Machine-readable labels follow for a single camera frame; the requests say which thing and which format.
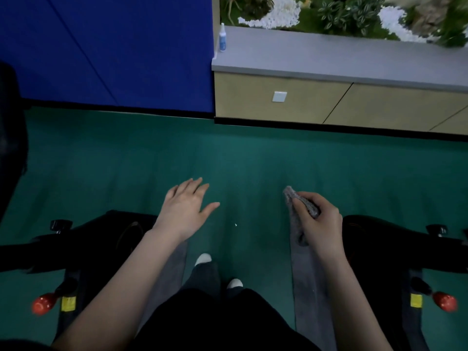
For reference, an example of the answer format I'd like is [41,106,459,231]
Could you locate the person's right hand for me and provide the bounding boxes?
[291,192,346,258]

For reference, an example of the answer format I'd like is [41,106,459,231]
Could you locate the black frame post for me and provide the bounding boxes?
[54,268,96,342]
[397,268,433,351]

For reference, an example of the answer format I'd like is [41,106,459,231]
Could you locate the red knob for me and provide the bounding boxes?
[432,292,458,313]
[32,293,59,316]

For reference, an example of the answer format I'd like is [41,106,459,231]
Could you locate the brown twiggy plant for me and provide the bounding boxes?
[221,0,275,26]

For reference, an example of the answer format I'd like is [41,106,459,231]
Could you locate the grey towel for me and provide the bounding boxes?
[283,185,339,351]

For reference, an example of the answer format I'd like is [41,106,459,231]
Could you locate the person's black trousers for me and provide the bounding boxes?
[128,260,322,351]

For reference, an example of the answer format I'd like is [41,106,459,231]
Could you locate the green leafy plant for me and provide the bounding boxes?
[317,0,387,37]

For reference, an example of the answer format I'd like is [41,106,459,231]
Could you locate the person's left hand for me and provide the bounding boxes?
[152,177,221,242]

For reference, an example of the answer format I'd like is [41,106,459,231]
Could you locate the grey garden rock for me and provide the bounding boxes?
[409,1,451,38]

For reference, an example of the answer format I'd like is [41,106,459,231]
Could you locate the wooden cabinet with grey top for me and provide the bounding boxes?
[212,25,468,138]

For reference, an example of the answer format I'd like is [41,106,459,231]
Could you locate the patch of white pebbles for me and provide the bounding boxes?
[238,0,302,30]
[378,5,429,43]

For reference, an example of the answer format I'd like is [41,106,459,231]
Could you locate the grey fabric strip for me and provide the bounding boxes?
[138,240,188,331]

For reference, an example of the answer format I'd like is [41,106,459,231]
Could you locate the person's right forearm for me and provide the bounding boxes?
[312,248,394,351]

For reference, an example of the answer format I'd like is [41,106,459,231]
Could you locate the person's left forearm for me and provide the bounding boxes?
[53,228,184,351]

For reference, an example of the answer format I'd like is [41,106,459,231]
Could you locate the large black object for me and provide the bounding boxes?
[0,62,29,220]

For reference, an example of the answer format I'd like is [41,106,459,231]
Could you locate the black padded armrest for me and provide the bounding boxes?
[0,210,158,275]
[342,215,468,274]

